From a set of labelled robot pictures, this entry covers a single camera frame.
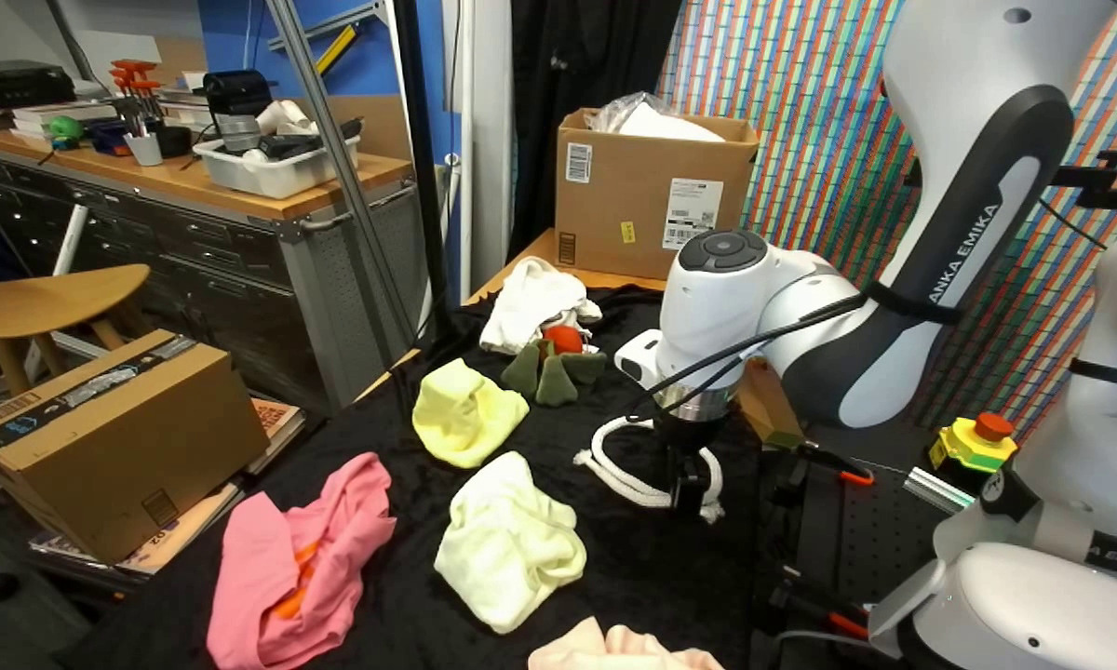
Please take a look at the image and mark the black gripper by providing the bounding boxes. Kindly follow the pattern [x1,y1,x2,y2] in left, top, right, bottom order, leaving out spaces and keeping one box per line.
[644,413,727,518]

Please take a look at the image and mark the white hose ring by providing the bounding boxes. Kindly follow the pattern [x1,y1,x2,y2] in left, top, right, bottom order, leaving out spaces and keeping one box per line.
[571,413,728,526]

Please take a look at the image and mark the small white cloth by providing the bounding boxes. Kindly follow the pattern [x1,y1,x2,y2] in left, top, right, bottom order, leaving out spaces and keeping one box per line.
[522,270,605,333]

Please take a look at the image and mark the yellow cloth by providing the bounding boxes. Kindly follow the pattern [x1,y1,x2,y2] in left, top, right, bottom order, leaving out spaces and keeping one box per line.
[411,358,533,472]

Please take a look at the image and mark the large white terry towel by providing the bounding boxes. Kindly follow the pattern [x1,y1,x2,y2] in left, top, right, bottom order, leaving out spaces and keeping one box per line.
[476,251,591,358]

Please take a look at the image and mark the black table cloth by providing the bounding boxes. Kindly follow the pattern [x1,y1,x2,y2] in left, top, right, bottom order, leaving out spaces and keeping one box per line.
[58,280,833,670]

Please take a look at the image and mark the black clamp orange tip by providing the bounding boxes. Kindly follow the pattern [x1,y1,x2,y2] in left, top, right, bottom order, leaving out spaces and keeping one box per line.
[790,434,887,492]
[768,564,880,647]

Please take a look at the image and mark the peach cloth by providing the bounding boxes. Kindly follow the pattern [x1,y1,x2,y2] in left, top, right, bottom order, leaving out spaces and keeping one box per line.
[525,615,727,670]

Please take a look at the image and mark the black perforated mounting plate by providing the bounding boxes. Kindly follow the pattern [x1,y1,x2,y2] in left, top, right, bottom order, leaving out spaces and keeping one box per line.
[756,403,960,670]

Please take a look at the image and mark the red plush toy green leaves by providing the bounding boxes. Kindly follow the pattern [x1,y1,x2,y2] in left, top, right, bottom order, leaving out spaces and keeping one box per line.
[497,316,618,410]

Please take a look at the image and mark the light green cloth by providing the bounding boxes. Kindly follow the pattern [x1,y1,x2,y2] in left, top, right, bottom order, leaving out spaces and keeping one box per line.
[432,446,591,638]

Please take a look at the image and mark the yellow red emergency stop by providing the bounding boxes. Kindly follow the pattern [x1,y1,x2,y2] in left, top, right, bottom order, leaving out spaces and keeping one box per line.
[926,406,1024,480]

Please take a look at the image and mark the large carton white labels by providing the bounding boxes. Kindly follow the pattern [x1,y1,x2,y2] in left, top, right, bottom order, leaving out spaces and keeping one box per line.
[551,104,764,281]

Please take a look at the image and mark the white plastic wrap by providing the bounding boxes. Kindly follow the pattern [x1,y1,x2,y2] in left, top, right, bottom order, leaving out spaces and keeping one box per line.
[584,90,733,143]

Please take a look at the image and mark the pink cloth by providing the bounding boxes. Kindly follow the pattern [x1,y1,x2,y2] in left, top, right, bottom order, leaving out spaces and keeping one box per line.
[203,449,401,670]

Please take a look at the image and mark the black vertical pole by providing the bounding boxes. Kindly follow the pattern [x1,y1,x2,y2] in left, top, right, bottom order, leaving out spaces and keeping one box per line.
[386,0,453,347]

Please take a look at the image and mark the black curtain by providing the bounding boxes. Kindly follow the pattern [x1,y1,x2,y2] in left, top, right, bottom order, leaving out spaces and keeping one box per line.
[507,0,687,256]

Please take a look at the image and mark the silver slanted pole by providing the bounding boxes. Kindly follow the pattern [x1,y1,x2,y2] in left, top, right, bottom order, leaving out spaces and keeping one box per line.
[262,0,425,365]

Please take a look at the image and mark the black horizontal bar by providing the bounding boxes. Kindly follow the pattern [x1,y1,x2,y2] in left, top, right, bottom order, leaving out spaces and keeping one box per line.
[1049,143,1117,217]

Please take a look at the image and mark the white plastic bin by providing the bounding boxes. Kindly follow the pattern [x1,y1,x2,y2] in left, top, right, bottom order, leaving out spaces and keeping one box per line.
[188,114,365,200]

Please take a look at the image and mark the grey workbench wooden top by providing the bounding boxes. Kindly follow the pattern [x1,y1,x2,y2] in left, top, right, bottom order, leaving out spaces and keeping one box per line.
[0,121,437,418]

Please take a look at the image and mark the brown cardboard box black tape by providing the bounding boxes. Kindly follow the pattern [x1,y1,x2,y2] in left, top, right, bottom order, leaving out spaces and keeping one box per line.
[0,327,272,569]

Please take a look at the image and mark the black jar appliance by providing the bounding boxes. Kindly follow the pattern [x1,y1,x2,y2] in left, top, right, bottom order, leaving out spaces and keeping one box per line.
[201,66,277,142]

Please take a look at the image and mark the wooden stool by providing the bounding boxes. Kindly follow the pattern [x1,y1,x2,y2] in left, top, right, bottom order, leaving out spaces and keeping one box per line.
[0,259,155,389]

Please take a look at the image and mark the orange small item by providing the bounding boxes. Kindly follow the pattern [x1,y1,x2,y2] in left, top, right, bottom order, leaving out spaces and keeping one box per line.
[108,55,167,99]

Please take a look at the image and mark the green small item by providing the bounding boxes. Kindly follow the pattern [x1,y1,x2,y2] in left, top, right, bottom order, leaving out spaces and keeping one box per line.
[41,111,93,151]

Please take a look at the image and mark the black flat case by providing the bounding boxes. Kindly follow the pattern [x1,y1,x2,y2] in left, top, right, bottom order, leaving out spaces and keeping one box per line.
[0,63,80,111]

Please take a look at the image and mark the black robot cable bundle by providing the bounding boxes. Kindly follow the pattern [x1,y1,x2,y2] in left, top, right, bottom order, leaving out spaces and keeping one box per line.
[634,285,960,419]

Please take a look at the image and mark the white metal rail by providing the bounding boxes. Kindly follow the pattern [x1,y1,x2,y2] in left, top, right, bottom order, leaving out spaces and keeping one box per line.
[20,200,93,374]

